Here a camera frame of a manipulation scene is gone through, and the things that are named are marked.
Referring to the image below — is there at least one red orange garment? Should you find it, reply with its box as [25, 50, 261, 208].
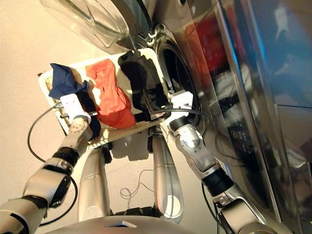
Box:
[85, 59, 137, 129]

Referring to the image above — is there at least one black garment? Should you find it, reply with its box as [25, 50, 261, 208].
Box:
[117, 50, 171, 122]

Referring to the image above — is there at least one navy blue garment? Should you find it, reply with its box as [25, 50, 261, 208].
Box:
[48, 62, 102, 141]

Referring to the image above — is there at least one pale woven basket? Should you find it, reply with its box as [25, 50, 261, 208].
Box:
[38, 47, 171, 150]

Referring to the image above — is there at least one round glass washing machine door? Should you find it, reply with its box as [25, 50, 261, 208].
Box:
[39, 0, 156, 56]

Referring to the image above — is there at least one grey washing machine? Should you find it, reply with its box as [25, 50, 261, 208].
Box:
[107, 0, 312, 234]

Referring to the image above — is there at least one silver robot torso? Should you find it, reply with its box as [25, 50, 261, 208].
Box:
[43, 214, 195, 234]

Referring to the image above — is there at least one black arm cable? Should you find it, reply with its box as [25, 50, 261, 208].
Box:
[27, 102, 78, 226]
[150, 107, 229, 234]

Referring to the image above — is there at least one thin grey wire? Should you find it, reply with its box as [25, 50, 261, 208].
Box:
[120, 169, 156, 210]

